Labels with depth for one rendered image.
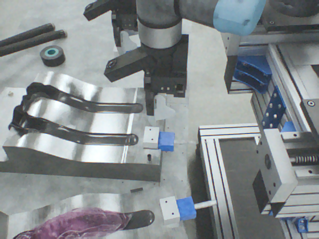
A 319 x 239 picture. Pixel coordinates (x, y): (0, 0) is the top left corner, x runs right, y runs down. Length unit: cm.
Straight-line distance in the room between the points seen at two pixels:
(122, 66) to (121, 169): 31
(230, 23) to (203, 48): 208
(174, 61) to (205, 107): 151
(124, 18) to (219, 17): 46
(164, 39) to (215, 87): 170
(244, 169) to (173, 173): 78
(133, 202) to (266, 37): 62
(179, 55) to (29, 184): 54
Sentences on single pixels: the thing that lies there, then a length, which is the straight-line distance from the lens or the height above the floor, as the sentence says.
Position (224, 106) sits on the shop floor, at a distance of 209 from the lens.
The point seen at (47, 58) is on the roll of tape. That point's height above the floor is 83.
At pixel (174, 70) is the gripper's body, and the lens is 58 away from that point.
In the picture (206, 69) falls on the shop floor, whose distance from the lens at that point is 233.
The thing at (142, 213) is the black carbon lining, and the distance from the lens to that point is 75.
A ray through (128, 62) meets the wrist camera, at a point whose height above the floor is 116.
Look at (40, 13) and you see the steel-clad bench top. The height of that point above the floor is 80.
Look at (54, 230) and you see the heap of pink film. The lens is 71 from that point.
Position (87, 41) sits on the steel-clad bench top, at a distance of 127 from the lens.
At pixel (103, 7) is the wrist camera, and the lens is 87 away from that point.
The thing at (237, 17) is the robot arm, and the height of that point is 131.
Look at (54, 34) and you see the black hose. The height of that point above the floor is 84.
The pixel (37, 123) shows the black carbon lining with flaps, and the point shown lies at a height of 91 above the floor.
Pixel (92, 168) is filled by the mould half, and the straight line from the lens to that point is 82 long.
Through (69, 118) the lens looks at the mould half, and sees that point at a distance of 86.
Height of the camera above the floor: 154
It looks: 51 degrees down
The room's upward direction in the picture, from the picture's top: straight up
